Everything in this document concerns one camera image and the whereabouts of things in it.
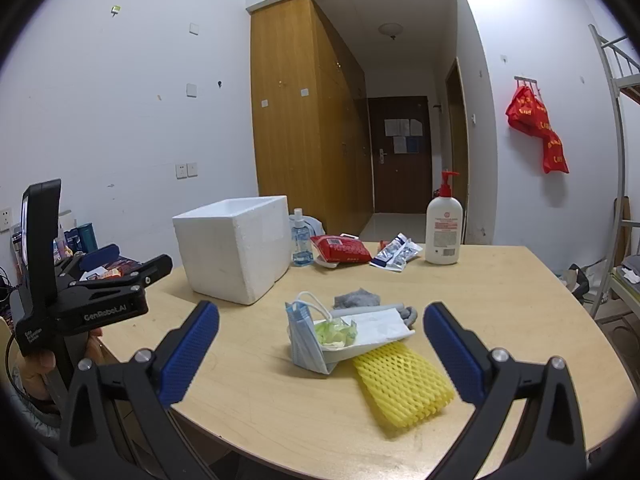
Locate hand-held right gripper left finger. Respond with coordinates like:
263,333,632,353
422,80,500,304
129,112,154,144
59,300,221,480

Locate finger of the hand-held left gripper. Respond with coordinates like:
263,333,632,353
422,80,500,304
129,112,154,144
56,243,121,281
66,254,174,297

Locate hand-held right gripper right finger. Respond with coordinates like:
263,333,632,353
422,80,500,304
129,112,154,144
423,302,588,480

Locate light grey sock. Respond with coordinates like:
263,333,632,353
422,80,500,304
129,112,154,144
330,302,421,329

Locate yellow foam fruit net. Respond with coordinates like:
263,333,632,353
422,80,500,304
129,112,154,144
352,341,455,428

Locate white foam box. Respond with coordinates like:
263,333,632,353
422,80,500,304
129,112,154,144
172,195,292,306

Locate white paper tissue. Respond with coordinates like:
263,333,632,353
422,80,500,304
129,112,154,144
320,307,417,375

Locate blue face mask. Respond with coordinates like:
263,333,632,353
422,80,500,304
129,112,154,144
285,292,333,375

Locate green wrapper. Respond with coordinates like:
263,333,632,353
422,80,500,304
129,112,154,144
314,319,358,348

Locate person's left forearm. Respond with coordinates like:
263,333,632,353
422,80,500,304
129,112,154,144
7,365,63,466

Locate person's left hand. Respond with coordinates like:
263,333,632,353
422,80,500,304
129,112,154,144
17,327,106,402

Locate red white printed box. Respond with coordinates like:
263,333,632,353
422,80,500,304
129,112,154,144
80,266,124,282

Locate clear foil wrapper packets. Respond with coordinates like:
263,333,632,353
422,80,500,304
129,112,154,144
370,232,425,273

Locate white red pump lotion bottle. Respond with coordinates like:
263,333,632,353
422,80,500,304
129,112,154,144
425,170,463,266

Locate small clear sanitizer bottle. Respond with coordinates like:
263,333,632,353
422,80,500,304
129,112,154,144
290,207,315,267

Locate black plastic bag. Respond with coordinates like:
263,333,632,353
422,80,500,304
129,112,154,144
565,262,608,306

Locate red tissue packet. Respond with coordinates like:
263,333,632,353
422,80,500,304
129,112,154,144
310,233,372,268

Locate pale blue plastic bag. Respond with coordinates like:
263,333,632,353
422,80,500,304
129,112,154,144
289,214,326,233

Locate dark brown door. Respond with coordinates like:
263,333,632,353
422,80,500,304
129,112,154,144
368,96,432,213

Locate wooden side door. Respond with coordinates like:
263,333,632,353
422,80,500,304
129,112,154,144
445,57,469,241

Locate grey folded cloth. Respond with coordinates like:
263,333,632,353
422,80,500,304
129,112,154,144
617,255,640,283

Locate brown cardboard sheet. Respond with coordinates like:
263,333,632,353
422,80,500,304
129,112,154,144
614,197,632,261

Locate wooden wardrobe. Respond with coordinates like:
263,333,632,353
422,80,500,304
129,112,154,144
250,0,373,241

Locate red hanging bag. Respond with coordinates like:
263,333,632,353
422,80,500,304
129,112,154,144
505,85,570,175

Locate grey metal bunk bed frame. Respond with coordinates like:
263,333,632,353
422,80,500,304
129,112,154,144
587,24,640,321

